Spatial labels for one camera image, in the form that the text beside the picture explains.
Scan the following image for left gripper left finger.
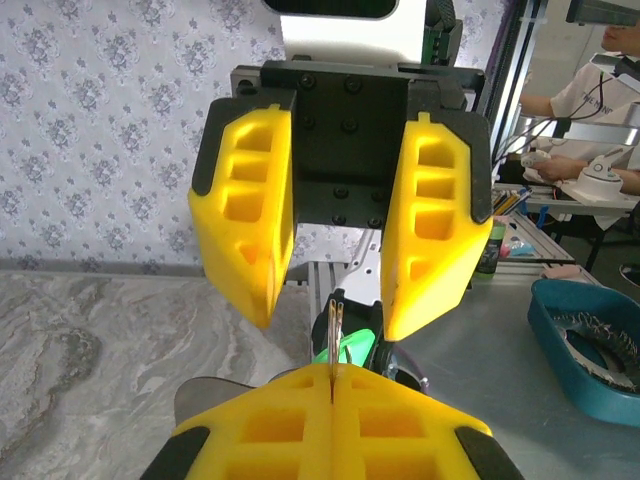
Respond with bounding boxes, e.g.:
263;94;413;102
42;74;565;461
139;363;334;480

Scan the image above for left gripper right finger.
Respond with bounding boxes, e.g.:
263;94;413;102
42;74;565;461
331;363;525;480

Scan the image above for green scissors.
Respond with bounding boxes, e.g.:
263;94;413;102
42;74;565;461
311;327;377;368

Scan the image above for green capped dark bottle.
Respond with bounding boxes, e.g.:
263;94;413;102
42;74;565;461
473;219;508;281

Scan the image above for light blue pink toy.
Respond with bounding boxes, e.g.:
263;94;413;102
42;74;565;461
503;239;534;259

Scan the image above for yellow pencil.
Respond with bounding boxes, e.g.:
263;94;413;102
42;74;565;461
493;192;522;217

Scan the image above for aluminium profile workbench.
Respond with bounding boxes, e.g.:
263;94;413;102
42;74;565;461
492;182;640;282

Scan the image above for pink cloth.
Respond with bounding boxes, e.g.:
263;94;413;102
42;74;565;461
541;263;587;282

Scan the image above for blue plastic tray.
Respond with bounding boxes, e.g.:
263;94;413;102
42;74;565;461
526;277;640;427

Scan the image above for white handheld controller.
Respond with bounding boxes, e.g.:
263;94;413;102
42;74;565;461
520;149;552;184

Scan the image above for person's hand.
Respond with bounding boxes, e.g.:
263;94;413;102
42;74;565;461
533;153;569;182

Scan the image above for white round desk device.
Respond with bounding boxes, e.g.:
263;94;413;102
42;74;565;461
568;148;632;202

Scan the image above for person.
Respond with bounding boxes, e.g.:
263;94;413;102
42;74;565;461
518;20;640;187

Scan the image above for purple cable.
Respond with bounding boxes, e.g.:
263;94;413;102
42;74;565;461
485;27;512;104
393;348;432;397

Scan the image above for aluminium arm base rail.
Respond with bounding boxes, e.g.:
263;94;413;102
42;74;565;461
281;259;352;307

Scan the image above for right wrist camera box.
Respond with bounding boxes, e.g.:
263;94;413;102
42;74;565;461
261;0;427;69

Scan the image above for aluminium frame post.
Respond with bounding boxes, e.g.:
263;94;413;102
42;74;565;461
477;0;534;169

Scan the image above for thin black cable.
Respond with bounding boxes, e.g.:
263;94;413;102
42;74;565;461
492;74;604;162

